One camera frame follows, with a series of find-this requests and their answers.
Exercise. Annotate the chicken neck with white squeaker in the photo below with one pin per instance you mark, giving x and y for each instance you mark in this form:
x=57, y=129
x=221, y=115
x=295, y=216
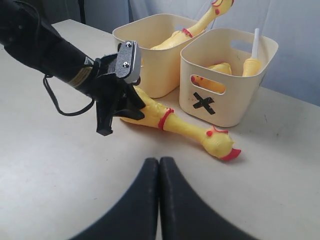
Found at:
x=252, y=65

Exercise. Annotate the headless rubber chicken body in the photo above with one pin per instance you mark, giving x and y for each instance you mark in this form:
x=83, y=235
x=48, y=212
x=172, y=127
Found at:
x=213, y=83

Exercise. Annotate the yellow rubber chicken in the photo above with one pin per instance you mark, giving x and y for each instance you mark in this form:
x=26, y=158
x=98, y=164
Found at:
x=217, y=143
x=217, y=8

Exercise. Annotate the cream bin marked X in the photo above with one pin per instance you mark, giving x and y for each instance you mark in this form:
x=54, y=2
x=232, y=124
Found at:
x=215, y=46

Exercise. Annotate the cream bin marked O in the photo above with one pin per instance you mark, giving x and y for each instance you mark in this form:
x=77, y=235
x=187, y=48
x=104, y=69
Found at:
x=160, y=69

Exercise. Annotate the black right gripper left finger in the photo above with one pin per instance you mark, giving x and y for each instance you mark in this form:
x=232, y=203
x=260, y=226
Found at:
x=135, y=215

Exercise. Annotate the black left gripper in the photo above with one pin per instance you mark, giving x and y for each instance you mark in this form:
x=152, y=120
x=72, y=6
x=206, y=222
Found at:
x=110, y=93

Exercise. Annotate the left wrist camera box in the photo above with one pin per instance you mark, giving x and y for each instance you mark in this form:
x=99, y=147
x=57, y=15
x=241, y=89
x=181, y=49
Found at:
x=128, y=61

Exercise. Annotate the blue-grey backdrop curtain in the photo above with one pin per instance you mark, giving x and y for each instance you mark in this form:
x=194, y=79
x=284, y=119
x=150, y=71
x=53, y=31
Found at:
x=293, y=24

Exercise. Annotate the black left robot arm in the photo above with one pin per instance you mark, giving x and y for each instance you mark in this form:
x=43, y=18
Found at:
x=32, y=41

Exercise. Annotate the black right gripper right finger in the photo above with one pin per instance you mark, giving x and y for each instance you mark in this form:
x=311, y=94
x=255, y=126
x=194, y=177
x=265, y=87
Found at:
x=183, y=213

